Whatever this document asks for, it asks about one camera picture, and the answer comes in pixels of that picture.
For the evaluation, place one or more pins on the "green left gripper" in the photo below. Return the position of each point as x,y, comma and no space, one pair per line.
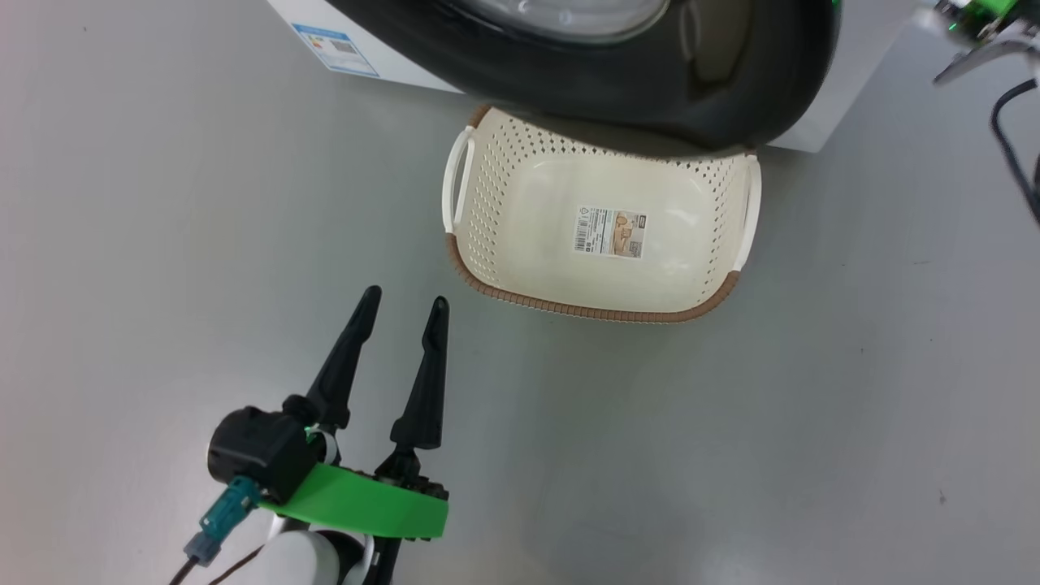
357,508

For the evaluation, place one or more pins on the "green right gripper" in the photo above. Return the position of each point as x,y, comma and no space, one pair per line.
987,16

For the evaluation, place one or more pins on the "black round washing machine door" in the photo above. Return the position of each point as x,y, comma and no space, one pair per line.
569,73

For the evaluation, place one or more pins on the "white front-load washing machine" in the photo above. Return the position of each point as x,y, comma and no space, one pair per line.
853,73

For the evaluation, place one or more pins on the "product sticker on basket bottom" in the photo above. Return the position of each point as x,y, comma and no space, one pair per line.
609,232

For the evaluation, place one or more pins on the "cream laundry basket brown rim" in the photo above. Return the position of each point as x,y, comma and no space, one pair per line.
650,284

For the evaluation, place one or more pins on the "blue energy label sticker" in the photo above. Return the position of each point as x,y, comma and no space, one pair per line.
335,50

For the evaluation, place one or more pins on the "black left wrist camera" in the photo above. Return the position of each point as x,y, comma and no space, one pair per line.
260,451

